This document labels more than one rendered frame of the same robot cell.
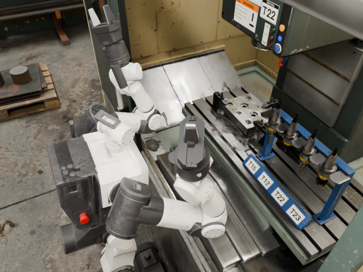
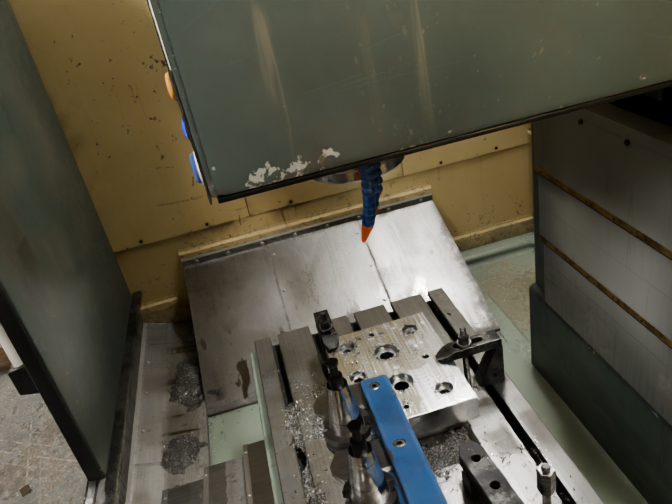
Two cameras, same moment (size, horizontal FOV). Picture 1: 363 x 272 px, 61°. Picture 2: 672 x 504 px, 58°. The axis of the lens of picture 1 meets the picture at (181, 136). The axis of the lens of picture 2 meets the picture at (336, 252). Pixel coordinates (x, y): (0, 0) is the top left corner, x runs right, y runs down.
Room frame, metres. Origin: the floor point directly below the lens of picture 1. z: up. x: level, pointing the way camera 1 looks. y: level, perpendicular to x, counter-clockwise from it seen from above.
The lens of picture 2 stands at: (0.60, -0.66, 1.79)
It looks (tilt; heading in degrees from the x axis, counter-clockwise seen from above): 29 degrees down; 19
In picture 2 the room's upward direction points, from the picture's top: 12 degrees counter-clockwise
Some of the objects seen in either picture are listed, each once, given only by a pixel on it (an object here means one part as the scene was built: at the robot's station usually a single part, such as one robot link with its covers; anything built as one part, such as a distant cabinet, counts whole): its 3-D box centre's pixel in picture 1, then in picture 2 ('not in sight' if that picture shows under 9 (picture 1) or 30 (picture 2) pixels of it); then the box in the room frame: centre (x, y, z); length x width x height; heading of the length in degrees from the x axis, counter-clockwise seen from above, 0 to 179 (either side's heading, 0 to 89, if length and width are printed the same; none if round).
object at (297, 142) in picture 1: (298, 142); not in sight; (0.98, -0.51, 1.21); 0.07 x 0.05 x 0.01; 116
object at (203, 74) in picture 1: (197, 92); (337, 307); (2.05, -0.13, 0.75); 0.89 x 0.67 x 0.26; 116
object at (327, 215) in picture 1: (334, 197); not in sight; (0.81, -0.66, 1.05); 0.10 x 0.05 x 0.30; 116
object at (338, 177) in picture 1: (338, 177); not in sight; (0.78, -0.61, 1.21); 0.07 x 0.05 x 0.01; 116
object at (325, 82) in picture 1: (316, 73); (610, 248); (1.65, -0.82, 1.16); 0.48 x 0.05 x 0.51; 26
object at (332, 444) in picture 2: (275, 121); (347, 430); (1.13, -0.44, 1.21); 0.06 x 0.06 x 0.03
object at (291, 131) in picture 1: (293, 127); (364, 470); (1.03, -0.49, 1.26); 0.04 x 0.04 x 0.07
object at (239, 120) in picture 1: (248, 112); (394, 375); (1.51, -0.41, 0.97); 0.29 x 0.23 x 0.05; 26
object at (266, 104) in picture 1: (270, 106); (468, 356); (1.56, -0.56, 0.97); 0.13 x 0.03 x 0.15; 116
